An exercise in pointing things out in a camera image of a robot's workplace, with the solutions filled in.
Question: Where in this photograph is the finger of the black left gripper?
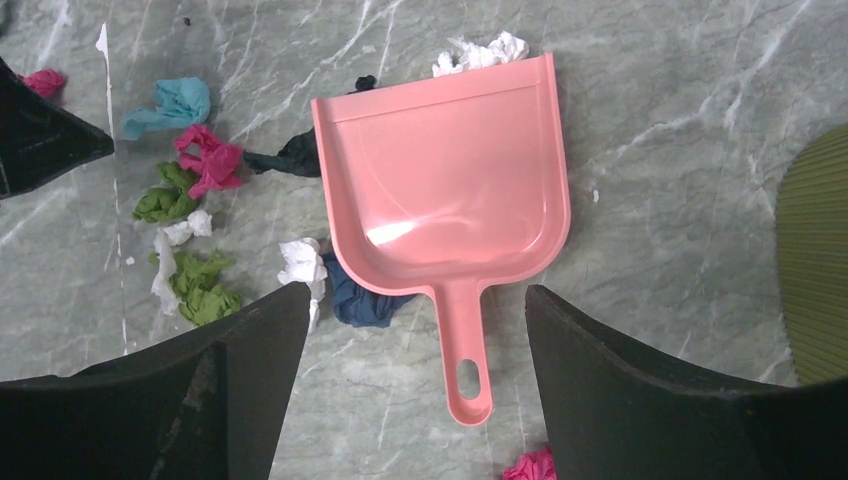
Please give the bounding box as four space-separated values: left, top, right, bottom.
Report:
1 63 114 199

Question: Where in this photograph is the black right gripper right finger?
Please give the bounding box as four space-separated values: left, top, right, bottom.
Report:
525 285 847 479

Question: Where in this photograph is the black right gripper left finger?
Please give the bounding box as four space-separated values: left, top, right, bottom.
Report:
1 284 309 479

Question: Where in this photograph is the pink plastic dustpan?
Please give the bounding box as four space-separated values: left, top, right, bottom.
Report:
311 52 572 426

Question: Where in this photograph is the pink paper scrap front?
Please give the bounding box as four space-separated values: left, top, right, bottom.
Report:
502 447 557 480

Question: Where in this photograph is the green paper scrap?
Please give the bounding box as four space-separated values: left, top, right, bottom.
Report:
151 251 242 327

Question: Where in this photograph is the light blue paper scrap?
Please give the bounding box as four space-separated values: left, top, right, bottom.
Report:
122 77 211 141

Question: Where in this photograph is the white paper scrap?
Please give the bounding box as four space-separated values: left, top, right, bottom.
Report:
277 237 328 333

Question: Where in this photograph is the dark blue paper scrap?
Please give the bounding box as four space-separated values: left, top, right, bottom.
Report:
321 252 416 328

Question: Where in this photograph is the magenta paper scrap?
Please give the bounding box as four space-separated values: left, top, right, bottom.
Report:
173 125 244 199

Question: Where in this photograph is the black paper scrap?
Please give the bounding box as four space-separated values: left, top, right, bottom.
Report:
242 74 379 179

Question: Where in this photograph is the olive green mesh wastebasket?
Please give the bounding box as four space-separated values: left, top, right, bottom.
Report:
776 125 847 384

